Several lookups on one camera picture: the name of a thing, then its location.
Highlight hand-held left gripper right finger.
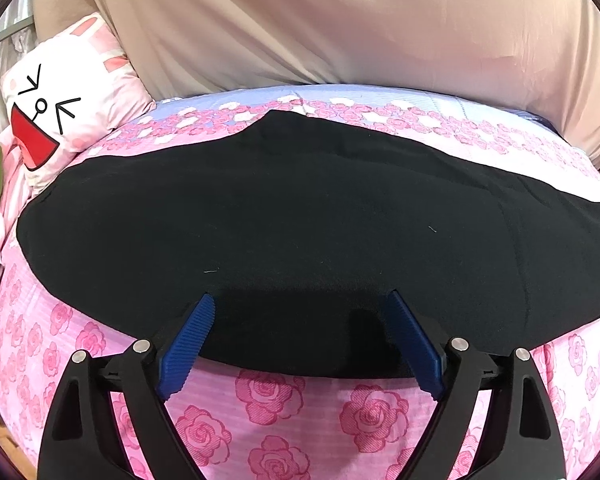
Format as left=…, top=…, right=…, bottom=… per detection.
left=385, top=289, right=566, bottom=480

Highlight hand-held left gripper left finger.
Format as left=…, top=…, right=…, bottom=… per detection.
left=37, top=293, right=216, bottom=480

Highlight black pants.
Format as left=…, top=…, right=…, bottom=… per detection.
left=16, top=110, right=600, bottom=381

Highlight pink rose print bedsheet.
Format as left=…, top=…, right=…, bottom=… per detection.
left=0, top=85, right=600, bottom=480

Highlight cartoon face pillow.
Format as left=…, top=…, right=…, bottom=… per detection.
left=0, top=12, right=156, bottom=193

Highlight beige cloth cover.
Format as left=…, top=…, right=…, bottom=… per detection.
left=32, top=0, right=600, bottom=171

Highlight grey curtain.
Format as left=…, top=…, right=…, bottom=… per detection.
left=0, top=0, right=42, bottom=133

